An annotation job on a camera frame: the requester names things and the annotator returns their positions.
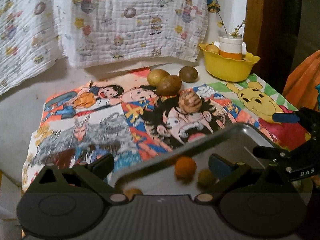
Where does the small brown round fruit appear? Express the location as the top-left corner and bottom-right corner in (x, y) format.
(197, 168), (217, 187)

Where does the small tan round fruit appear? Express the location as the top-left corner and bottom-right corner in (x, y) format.
(123, 188), (143, 201)

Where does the dark brown kiwi fruit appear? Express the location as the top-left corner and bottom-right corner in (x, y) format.
(179, 66), (199, 83)

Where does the brown oval fruit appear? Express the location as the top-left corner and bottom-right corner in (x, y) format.
(156, 75), (182, 96)

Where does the yellow-green potato-like fruit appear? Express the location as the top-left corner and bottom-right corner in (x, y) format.
(146, 69), (169, 87)

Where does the orange cloth garment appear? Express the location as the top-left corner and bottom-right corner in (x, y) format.
(283, 50), (320, 112)

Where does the winnie pooh drawing sheet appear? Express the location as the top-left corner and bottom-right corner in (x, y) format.
(209, 74), (311, 151)

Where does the metal baking tray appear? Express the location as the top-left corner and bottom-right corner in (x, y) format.
(109, 123), (276, 198)

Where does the teal cloth ribbon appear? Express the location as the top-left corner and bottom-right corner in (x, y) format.
(315, 84), (320, 104)

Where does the colourful anime poster mat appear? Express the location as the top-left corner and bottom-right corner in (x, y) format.
(22, 70), (259, 190)

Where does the yellow plastic bowl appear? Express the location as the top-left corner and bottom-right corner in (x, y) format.
(199, 43), (260, 82)

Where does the white orange plastic jar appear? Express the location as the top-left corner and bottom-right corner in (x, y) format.
(219, 34), (242, 60)

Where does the fruit inside yellow bowl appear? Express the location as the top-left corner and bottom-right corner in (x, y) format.
(205, 44), (220, 54)

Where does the dry plant twig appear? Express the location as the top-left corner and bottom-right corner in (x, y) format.
(216, 12), (247, 38)

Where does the white printed muslin cloth right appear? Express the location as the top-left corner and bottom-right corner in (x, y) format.
(54, 0), (208, 68)

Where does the white printed muslin cloth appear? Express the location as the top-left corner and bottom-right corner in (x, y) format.
(54, 0), (208, 68)
(1, 0), (63, 94)

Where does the white printed muslin cloth left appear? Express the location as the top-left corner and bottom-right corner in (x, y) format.
(1, 0), (63, 94)

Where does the brown wooden door frame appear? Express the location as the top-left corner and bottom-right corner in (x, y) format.
(244, 0), (302, 83)

